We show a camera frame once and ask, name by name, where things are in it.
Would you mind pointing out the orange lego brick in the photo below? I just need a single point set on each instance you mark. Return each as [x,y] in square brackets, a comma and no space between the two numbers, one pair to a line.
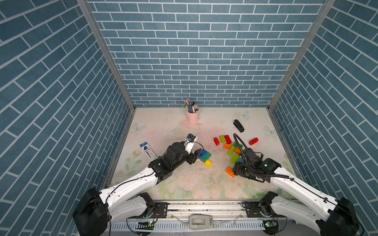
[230,172]
[227,146]
[237,150]

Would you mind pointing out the yellow lego brick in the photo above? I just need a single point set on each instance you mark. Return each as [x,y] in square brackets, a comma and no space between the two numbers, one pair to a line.
[208,163]

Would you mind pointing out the red lego brick top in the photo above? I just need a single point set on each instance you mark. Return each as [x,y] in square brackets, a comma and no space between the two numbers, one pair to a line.
[228,139]

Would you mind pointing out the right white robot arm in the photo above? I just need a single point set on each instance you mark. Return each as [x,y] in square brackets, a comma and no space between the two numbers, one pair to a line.
[321,212]

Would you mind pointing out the pens in cup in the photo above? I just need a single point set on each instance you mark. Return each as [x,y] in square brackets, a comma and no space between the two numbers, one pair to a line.
[190,106]

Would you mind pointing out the lime lego brick middle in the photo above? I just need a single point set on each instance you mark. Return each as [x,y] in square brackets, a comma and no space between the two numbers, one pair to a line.
[231,150]

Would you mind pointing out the small red lego brick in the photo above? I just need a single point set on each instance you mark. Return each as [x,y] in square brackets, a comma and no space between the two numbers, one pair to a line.
[216,141]

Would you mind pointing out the lime lego brick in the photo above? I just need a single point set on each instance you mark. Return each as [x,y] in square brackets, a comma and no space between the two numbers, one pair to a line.
[235,158]
[222,139]
[231,150]

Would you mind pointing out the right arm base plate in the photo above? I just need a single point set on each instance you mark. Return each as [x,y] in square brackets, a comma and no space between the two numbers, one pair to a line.
[256,209]

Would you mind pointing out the pink pen cup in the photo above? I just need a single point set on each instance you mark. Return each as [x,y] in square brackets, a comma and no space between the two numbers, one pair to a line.
[193,117]

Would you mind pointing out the white handheld device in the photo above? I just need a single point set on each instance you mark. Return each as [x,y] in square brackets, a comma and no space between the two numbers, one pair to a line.
[201,221]

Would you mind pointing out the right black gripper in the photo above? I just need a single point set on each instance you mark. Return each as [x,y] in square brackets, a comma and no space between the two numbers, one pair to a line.
[236,170]

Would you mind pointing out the dark green lego brick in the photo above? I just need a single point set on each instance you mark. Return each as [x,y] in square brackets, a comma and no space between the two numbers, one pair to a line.
[205,157]

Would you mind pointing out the lime lego brick top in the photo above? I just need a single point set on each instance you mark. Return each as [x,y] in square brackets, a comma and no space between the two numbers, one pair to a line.
[222,139]

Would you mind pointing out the red lego brick bottom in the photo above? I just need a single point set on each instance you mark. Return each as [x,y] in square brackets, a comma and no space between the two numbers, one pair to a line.
[253,141]

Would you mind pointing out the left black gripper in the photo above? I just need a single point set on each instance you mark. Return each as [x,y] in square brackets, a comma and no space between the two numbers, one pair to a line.
[192,157]

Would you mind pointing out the white blue small box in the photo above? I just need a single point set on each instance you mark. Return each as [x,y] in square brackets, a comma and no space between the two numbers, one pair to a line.
[148,151]

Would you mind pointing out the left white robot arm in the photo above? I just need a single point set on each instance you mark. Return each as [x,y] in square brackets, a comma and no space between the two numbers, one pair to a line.
[98,210]

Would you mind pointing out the black stapler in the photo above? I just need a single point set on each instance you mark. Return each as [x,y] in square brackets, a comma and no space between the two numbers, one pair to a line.
[239,126]

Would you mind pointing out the green lego brick right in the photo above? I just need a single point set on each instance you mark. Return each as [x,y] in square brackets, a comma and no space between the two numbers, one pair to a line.
[240,146]

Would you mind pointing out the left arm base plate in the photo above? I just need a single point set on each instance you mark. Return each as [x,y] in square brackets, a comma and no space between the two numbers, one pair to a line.
[159,210]

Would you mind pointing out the lime lego brick lower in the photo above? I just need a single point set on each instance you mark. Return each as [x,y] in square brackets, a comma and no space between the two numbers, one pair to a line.
[235,158]

